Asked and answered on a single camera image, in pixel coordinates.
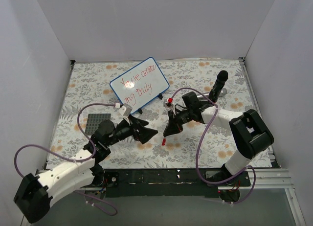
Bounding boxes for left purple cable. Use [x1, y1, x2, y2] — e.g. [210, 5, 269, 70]
[14, 102, 123, 216]

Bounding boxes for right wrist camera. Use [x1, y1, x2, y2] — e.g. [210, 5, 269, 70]
[163, 98, 176, 114]

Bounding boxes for black microphone on stand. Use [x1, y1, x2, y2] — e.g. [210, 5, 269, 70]
[204, 70, 228, 103]

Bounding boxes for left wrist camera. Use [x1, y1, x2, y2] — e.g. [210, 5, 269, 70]
[118, 104, 133, 124]

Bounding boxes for blue framed whiteboard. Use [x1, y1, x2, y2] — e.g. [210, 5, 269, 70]
[110, 57, 170, 113]

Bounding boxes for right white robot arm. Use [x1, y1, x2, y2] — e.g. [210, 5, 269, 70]
[163, 92, 274, 186]

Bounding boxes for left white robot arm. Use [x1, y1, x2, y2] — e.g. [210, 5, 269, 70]
[14, 115, 158, 224]

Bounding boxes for wire whiteboard stand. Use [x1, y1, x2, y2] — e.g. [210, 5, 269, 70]
[136, 91, 164, 114]

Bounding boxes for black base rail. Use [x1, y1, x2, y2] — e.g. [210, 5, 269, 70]
[75, 167, 252, 197]

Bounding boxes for floral table mat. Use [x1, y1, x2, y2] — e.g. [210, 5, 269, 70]
[46, 59, 253, 169]

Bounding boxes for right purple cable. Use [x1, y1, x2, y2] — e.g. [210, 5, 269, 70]
[170, 88, 257, 204]

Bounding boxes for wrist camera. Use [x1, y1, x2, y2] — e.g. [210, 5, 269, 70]
[163, 98, 176, 114]
[118, 104, 133, 124]

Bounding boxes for purple cable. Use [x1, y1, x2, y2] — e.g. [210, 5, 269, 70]
[14, 102, 123, 216]
[170, 88, 257, 204]

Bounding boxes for grey studded baseplate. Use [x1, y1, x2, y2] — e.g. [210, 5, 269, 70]
[85, 113, 111, 136]

